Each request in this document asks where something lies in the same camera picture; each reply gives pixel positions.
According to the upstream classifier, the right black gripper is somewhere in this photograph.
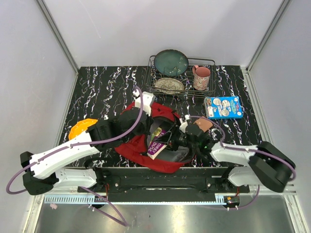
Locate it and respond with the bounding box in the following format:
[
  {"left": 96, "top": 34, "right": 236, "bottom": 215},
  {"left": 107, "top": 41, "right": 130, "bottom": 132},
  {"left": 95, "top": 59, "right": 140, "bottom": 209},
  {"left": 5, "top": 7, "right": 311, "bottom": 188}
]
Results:
[{"left": 154, "top": 124, "right": 198, "bottom": 151}]

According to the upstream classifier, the purple treehouse book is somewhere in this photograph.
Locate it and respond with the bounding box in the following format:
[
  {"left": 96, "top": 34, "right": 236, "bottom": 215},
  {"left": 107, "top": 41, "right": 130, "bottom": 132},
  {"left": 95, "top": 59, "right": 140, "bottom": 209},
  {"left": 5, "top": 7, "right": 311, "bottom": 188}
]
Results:
[{"left": 147, "top": 127, "right": 167, "bottom": 160}]

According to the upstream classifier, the red student backpack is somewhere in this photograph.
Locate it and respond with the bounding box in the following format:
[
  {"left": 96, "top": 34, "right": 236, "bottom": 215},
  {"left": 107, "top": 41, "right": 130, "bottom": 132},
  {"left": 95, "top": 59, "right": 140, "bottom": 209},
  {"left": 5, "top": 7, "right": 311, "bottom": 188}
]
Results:
[{"left": 115, "top": 102, "right": 195, "bottom": 174}]

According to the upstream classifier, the blue picture book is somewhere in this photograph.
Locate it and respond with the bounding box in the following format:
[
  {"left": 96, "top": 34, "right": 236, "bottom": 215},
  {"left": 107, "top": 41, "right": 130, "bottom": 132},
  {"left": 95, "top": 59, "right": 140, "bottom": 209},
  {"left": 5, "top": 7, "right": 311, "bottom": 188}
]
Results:
[{"left": 204, "top": 96, "right": 243, "bottom": 119}]

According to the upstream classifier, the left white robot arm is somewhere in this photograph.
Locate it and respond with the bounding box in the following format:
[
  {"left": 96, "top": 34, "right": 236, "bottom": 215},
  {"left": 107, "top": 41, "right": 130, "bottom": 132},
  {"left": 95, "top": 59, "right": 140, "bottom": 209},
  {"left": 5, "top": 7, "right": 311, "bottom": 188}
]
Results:
[{"left": 20, "top": 107, "right": 152, "bottom": 195}]

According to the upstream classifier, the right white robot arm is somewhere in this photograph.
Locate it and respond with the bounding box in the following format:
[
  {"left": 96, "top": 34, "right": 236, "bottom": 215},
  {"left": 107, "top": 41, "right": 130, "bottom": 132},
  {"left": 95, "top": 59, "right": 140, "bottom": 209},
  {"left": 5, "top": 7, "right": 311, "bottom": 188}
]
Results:
[{"left": 155, "top": 124, "right": 295, "bottom": 193}]

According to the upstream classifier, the pink leather wallet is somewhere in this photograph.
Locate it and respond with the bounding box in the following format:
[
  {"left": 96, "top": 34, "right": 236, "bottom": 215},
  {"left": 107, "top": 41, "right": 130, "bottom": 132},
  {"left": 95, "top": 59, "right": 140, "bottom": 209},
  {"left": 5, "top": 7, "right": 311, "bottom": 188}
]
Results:
[{"left": 194, "top": 118, "right": 213, "bottom": 133}]

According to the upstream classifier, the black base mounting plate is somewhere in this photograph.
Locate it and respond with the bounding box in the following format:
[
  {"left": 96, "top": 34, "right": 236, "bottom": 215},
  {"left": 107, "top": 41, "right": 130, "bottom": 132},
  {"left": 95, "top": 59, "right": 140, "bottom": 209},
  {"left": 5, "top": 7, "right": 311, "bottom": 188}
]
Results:
[{"left": 89, "top": 167, "right": 249, "bottom": 194}]

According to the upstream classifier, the speckled beige plate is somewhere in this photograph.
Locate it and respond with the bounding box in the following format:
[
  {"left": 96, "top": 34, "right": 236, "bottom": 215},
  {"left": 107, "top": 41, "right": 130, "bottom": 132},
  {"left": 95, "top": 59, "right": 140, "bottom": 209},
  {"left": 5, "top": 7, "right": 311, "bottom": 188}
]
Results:
[{"left": 154, "top": 78, "right": 184, "bottom": 94}]

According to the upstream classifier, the orange plastic plate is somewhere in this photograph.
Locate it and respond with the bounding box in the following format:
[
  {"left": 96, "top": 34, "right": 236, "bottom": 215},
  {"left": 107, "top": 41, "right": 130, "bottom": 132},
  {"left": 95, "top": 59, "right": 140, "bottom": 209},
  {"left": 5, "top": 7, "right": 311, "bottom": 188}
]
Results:
[{"left": 68, "top": 118, "right": 98, "bottom": 140}]

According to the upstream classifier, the pink patterned mug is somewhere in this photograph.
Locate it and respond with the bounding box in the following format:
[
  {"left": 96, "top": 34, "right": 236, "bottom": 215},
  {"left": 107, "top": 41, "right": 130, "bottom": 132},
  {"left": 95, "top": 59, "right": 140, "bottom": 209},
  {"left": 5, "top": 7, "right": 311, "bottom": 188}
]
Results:
[{"left": 192, "top": 65, "right": 211, "bottom": 91}]

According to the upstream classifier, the teal ceramic plate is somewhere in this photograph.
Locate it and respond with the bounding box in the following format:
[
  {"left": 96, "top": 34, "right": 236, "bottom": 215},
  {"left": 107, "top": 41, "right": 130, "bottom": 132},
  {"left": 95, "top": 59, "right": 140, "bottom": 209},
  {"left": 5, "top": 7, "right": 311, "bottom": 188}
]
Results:
[{"left": 154, "top": 49, "right": 189, "bottom": 77}]

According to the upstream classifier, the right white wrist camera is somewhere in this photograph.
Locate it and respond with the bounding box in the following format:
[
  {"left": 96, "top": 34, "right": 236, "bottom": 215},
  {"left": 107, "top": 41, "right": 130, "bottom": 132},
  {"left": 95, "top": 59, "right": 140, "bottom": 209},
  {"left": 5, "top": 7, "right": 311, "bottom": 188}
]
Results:
[{"left": 179, "top": 115, "right": 190, "bottom": 133}]

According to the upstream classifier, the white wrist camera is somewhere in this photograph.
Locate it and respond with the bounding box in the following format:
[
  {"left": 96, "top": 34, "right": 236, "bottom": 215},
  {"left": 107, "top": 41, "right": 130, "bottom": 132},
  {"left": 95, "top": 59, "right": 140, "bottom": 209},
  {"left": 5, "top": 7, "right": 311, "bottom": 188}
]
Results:
[
  {"left": 179, "top": 115, "right": 190, "bottom": 133},
  {"left": 133, "top": 90, "right": 155, "bottom": 116}
]

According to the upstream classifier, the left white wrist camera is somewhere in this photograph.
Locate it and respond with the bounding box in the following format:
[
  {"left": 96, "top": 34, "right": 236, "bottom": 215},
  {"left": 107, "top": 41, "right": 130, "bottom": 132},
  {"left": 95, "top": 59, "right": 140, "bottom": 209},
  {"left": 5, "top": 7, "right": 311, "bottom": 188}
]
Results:
[{"left": 133, "top": 90, "right": 155, "bottom": 116}]

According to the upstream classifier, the black wire dish rack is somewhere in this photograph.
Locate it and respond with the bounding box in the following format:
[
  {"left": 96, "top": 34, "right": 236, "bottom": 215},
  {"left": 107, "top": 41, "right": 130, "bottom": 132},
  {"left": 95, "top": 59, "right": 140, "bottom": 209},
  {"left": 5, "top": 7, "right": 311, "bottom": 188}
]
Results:
[{"left": 143, "top": 55, "right": 217, "bottom": 98}]

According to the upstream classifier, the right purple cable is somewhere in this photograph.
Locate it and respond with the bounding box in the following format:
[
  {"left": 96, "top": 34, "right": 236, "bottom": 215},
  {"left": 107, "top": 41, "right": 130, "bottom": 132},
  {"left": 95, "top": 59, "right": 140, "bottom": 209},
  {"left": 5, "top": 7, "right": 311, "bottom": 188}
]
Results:
[{"left": 188, "top": 116, "right": 297, "bottom": 211}]

